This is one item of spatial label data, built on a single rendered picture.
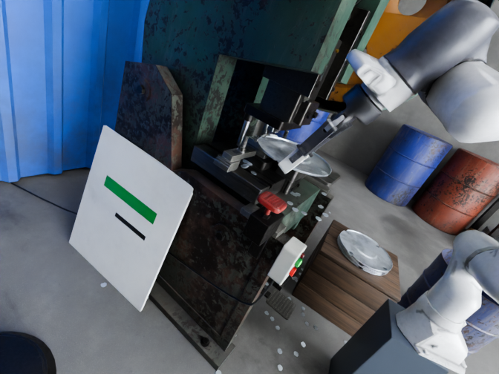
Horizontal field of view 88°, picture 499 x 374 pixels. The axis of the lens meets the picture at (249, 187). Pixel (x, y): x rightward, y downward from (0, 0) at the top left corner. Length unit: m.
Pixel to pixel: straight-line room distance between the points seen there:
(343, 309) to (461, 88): 1.20
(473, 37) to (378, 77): 0.13
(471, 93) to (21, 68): 1.65
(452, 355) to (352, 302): 0.49
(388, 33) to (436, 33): 0.78
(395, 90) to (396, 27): 0.79
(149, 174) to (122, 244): 0.34
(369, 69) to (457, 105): 0.14
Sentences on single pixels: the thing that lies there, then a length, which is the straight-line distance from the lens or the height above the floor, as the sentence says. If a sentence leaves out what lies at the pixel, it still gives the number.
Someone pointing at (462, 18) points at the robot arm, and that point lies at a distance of 0.53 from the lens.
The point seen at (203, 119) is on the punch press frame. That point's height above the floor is 0.79.
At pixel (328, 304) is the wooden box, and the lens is 1.52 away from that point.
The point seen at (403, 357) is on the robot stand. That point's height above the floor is 0.40.
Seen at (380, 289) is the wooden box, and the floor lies 0.34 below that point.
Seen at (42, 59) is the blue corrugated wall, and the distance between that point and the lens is 1.69.
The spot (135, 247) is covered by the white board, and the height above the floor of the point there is 0.23.
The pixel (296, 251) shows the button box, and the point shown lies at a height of 0.63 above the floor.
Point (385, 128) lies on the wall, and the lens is 4.21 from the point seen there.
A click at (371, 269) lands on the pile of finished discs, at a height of 0.38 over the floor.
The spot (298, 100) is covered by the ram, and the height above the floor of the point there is 0.97.
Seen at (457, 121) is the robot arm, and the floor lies 1.08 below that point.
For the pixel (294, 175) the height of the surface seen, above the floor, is 0.73.
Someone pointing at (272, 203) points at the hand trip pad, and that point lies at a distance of 0.64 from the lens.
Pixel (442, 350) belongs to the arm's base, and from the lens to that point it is 1.12.
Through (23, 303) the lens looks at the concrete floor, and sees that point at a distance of 1.33.
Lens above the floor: 1.07
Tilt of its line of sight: 28 degrees down
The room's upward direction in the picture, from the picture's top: 22 degrees clockwise
